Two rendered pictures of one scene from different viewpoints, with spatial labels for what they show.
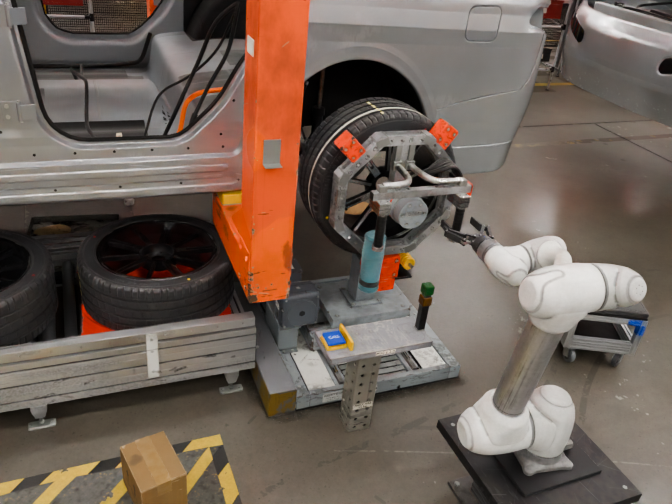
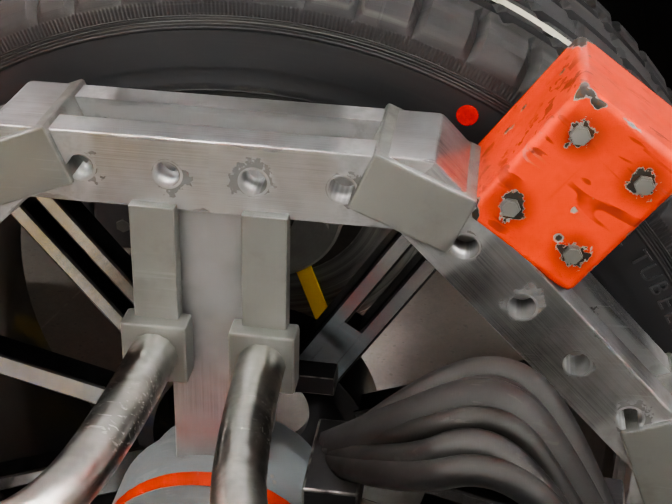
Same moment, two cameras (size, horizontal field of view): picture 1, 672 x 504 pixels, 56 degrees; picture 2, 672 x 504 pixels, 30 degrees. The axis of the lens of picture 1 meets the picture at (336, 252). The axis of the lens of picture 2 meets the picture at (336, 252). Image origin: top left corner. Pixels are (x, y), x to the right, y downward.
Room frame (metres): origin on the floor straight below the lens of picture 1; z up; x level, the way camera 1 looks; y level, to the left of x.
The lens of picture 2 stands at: (1.92, -0.57, 1.38)
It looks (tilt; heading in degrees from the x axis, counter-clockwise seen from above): 30 degrees down; 31
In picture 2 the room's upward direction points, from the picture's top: 2 degrees clockwise
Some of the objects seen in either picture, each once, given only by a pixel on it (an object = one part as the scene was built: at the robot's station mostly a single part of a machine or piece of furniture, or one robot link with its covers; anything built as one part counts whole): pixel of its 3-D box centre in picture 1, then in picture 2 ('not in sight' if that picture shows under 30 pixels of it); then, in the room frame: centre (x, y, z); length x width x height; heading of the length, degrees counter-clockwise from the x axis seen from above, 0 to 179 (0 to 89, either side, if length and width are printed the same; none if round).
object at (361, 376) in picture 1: (359, 384); not in sight; (1.94, -0.16, 0.21); 0.10 x 0.10 x 0.42; 25
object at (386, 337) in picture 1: (373, 339); not in sight; (1.95, -0.18, 0.44); 0.43 x 0.17 x 0.03; 115
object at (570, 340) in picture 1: (592, 315); not in sight; (2.70, -1.33, 0.17); 0.43 x 0.36 x 0.34; 0
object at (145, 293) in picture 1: (159, 270); not in sight; (2.33, 0.77, 0.39); 0.66 x 0.66 x 0.24
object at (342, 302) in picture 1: (362, 279); not in sight; (2.55, -0.14, 0.32); 0.40 x 0.30 x 0.28; 115
